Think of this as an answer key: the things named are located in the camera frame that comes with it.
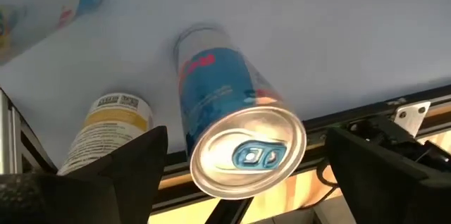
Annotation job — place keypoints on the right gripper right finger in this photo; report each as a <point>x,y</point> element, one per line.
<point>387,196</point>

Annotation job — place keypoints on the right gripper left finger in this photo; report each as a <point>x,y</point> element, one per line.
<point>88,196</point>

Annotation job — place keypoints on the blue silver Red Bull can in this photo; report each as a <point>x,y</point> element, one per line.
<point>218,86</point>
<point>38,5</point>

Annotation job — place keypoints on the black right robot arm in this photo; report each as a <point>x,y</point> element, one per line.
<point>384,134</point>

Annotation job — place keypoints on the white Celsius can yellow band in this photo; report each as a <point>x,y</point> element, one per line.
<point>109,122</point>

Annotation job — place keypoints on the blue table mat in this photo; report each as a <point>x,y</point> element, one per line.
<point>317,23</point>

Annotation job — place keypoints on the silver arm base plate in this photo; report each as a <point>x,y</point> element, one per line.
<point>410,118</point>

